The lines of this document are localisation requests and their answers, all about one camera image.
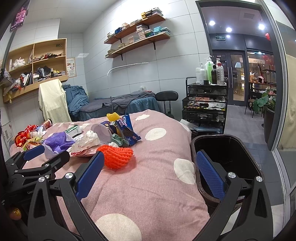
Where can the grey blanket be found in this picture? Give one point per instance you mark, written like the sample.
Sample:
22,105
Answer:
119,102

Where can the yellow foam fruit net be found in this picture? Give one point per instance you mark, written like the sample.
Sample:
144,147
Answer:
113,116

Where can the white bottle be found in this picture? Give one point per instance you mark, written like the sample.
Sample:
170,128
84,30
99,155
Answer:
202,74

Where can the black trash bin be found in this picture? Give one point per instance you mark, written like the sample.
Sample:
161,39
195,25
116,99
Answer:
231,153

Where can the white paper wrapper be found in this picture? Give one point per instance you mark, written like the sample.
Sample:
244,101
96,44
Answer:
85,145

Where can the purple plastic bag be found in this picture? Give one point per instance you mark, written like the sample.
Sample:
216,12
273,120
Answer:
57,143

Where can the orange foam fruit net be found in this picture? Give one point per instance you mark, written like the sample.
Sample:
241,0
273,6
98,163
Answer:
115,157

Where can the purple paper cup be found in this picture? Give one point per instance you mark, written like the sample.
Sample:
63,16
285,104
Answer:
103,131

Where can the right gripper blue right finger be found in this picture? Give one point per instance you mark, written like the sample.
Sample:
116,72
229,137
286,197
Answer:
215,182

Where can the green white snack packet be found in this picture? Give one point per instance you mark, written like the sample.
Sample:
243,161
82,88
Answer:
74,131

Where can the wooden wall shelf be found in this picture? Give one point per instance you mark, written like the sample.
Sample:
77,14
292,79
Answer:
148,18
129,46

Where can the red chip can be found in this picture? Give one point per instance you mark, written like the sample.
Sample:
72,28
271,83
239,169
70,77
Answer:
47,124

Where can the black drawer cart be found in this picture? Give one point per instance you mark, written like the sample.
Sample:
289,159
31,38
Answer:
205,107

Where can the green bottle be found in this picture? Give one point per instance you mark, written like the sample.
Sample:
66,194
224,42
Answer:
209,67

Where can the dark brown bottle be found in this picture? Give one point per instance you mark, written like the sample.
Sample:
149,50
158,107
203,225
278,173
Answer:
214,74

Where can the potted green plant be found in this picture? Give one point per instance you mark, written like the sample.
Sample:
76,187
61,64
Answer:
266,104

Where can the red snack bag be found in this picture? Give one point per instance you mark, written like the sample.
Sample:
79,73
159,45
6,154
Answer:
23,136

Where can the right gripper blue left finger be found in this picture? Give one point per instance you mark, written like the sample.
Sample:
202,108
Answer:
86,175

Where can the light green cloth scrap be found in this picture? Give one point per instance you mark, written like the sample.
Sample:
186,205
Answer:
121,142

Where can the lower wooden wall shelf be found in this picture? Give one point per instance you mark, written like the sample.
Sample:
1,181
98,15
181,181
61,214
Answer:
129,46

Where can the wooden cubby shelf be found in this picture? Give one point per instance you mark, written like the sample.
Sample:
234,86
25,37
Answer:
25,68

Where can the clear plastic bottle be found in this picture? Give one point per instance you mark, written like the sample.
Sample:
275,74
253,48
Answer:
39,132

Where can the blue Oreo wrapper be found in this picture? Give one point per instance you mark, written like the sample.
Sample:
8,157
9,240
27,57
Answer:
125,130

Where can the clear large bottle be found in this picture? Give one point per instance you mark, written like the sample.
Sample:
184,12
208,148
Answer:
220,73

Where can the cream cloth on chair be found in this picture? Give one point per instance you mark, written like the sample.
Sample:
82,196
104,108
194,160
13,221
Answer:
52,101

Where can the upper wooden wall shelf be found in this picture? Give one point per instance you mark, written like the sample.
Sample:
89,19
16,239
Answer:
148,18

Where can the wall poster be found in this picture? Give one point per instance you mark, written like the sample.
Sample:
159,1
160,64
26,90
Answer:
71,67

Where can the blue bedding pile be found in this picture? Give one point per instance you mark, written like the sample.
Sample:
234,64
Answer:
76,98

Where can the blue massage bed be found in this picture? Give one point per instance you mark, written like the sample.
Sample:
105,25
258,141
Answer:
135,106

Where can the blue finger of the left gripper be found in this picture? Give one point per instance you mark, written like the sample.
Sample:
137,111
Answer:
34,152
55,163

